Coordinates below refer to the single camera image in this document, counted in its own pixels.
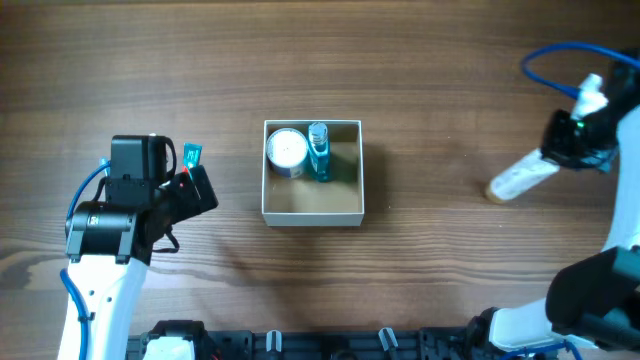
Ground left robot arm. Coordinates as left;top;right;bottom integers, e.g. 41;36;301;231
58;135;218;359

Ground blue mouthwash bottle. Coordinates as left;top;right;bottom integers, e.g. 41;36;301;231
307;122;331;182

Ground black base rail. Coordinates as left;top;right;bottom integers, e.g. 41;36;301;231
125;320;504;360

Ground left blue cable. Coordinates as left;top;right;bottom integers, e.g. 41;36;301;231
58;159;112;360

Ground white blue toothbrush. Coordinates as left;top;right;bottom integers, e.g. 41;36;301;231
100;157;110;176

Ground white lotion tube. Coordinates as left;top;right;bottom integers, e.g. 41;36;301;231
485;148;560;203

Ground right blue cable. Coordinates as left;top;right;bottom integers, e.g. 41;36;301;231
519;41;640;101

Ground Colgate toothpaste tube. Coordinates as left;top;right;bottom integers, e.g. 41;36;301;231
183;143;202;173

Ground blue cable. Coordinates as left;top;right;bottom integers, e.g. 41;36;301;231
519;41;640;101
58;159;112;360

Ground cotton swab jar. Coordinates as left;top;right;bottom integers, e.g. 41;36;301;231
265;128;308;179

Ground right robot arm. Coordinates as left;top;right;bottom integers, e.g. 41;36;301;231
451;42;639;359

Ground white cardboard box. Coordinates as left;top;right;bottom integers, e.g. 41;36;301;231
261;120;365;227

